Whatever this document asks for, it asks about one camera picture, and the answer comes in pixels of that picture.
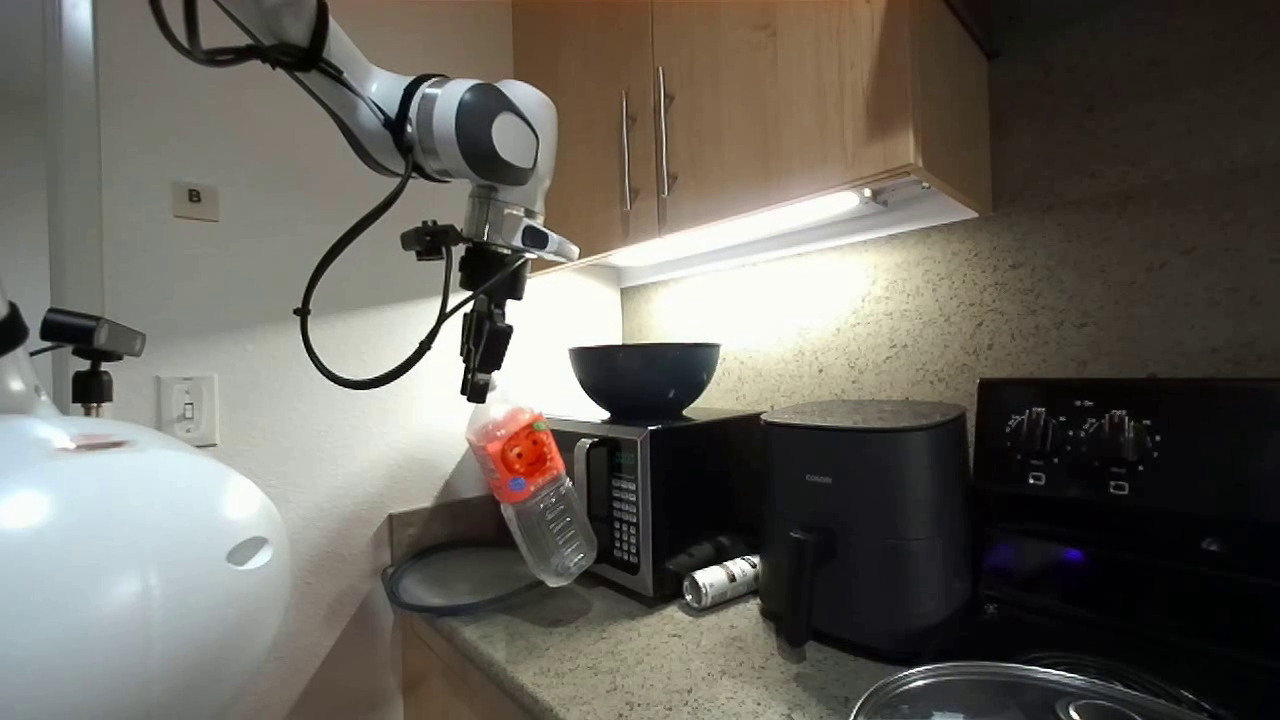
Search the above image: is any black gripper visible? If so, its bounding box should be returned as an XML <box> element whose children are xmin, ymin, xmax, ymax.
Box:
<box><xmin>400</xmin><ymin>220</ymin><xmax>526</xmax><ymax>406</ymax></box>

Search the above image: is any stainless steel microwave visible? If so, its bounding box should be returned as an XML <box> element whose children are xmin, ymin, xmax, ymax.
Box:
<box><xmin>552</xmin><ymin>413</ymin><xmax>767</xmax><ymax>606</ymax></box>

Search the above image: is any clear bottle with orange label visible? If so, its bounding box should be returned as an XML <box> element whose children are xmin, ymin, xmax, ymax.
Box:
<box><xmin>469</xmin><ymin>398</ymin><xmax>596</xmax><ymax>589</ymax></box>

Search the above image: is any black camera on stand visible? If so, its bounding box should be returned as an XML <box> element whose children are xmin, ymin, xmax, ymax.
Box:
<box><xmin>41</xmin><ymin>309</ymin><xmax>147</xmax><ymax>417</ymax></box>

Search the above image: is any white light switch plate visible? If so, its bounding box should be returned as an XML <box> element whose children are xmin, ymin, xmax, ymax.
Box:
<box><xmin>171</xmin><ymin>182</ymin><xmax>220</xmax><ymax>224</ymax></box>

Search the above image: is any white wall outlet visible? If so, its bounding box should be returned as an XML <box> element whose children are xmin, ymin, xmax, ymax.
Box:
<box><xmin>156</xmin><ymin>373</ymin><xmax>220</xmax><ymax>447</ymax></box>

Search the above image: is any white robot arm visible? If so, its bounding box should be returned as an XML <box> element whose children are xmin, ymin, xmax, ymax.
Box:
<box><xmin>147</xmin><ymin>0</ymin><xmax>580</xmax><ymax>406</ymax></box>

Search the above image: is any glass pan lid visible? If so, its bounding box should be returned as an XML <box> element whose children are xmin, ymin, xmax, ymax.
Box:
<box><xmin>848</xmin><ymin>660</ymin><xmax>1214</xmax><ymax>720</ymax></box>

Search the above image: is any black air fryer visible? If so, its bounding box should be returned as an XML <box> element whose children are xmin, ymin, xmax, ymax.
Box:
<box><xmin>761</xmin><ymin>402</ymin><xmax>974</xmax><ymax>657</ymax></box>

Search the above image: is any dark blue bowl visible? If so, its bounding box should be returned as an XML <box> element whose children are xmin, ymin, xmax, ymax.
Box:
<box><xmin>568</xmin><ymin>341</ymin><xmax>721</xmax><ymax>420</ymax></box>

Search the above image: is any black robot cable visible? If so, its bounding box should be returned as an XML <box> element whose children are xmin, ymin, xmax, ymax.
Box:
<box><xmin>146</xmin><ymin>0</ymin><xmax>533</xmax><ymax>391</ymax></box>

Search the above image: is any under-cabinet light strip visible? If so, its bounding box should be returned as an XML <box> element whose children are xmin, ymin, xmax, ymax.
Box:
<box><xmin>605</xmin><ymin>186</ymin><xmax>924</xmax><ymax>276</ymax></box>

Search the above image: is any black electric stove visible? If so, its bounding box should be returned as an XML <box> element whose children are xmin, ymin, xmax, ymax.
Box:
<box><xmin>940</xmin><ymin>375</ymin><xmax>1280</xmax><ymax>720</ymax></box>

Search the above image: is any white rounded robot base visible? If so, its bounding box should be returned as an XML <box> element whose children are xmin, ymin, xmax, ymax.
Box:
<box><xmin>0</xmin><ymin>304</ymin><xmax>291</xmax><ymax>720</ymax></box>

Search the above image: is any wooden upper cabinet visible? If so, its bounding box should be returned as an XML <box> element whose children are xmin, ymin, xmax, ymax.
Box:
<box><xmin>513</xmin><ymin>0</ymin><xmax>992</xmax><ymax>256</ymax></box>

